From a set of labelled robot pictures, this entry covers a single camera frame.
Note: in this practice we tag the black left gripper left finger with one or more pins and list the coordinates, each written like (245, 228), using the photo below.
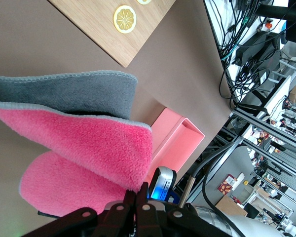
(101, 222)

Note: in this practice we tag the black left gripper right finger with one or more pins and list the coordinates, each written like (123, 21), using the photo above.
(158, 222)

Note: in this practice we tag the pink and grey fleece cloth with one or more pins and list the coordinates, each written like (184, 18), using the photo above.
(88, 138)

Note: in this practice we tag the thin wooden stick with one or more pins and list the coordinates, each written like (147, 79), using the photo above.
(187, 191)

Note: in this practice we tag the pink plastic bin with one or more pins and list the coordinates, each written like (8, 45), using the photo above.
(177, 148)

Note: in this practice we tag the red patterned box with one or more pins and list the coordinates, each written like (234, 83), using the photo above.
(227, 185)

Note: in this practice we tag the wooden cutting board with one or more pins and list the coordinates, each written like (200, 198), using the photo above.
(96, 24)

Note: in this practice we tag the black monitor stand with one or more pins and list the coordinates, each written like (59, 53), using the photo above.
(259, 49)

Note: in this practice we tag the lemon slice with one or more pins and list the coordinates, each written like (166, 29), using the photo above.
(144, 1)
(125, 19)

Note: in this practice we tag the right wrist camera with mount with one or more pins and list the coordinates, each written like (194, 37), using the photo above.
(162, 182)

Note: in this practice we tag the aluminium frame rack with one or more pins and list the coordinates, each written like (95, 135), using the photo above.
(261, 128)

